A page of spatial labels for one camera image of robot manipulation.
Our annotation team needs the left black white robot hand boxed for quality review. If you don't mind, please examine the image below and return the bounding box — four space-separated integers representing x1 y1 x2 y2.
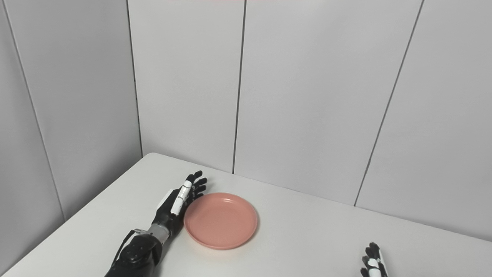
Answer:
152 170 208 235

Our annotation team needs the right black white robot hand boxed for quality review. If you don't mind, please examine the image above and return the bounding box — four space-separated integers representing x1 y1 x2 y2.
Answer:
360 242 389 277

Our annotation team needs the pink plastic plate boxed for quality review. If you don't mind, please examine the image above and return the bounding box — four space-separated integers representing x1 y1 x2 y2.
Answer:
183 192 258 250

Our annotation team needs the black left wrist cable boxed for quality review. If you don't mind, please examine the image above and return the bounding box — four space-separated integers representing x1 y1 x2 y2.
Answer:
111 229 146 270

